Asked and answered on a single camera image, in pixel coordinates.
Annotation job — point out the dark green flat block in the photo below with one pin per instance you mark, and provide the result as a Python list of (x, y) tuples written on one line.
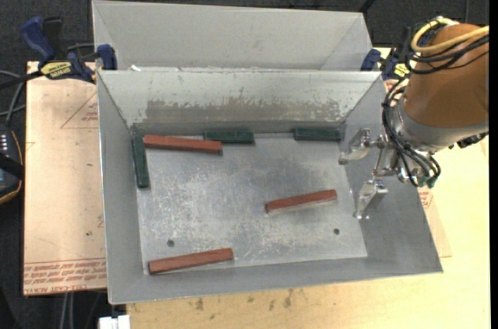
[(229, 136), (317, 134), (140, 162)]

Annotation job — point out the red-brown flat block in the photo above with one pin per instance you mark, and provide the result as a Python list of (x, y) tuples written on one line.
[(190, 260), (301, 200), (183, 144)]

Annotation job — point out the black cylinder on white bracket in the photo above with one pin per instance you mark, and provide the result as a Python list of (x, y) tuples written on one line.
[(471, 141)]

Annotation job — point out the grey metal bin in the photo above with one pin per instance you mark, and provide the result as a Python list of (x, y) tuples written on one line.
[(241, 187)]

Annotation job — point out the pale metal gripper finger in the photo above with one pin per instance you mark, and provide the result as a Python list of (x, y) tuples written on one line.
[(367, 199), (355, 149)]

